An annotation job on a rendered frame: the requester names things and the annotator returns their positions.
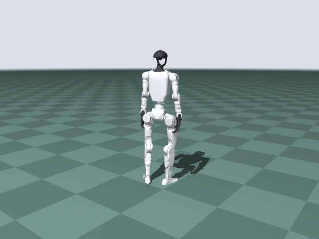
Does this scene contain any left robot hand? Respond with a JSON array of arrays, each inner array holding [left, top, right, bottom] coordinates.
[[141, 110, 145, 128]]

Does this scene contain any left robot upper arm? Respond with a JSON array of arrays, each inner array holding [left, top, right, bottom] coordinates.
[[142, 71, 150, 97]]

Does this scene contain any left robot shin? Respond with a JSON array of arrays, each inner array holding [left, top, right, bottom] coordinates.
[[144, 143, 152, 177]]

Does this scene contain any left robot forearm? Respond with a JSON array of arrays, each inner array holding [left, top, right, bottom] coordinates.
[[141, 91, 148, 113]]

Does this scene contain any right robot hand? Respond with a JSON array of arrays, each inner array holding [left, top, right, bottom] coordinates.
[[172, 114, 182, 133]]

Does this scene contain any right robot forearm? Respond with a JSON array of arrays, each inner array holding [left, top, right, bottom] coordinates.
[[174, 93, 182, 117]]

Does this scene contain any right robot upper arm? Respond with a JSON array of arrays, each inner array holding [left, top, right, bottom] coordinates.
[[168, 72, 179, 100]]

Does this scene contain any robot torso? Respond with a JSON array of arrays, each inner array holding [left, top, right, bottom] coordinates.
[[148, 68, 171, 121]]

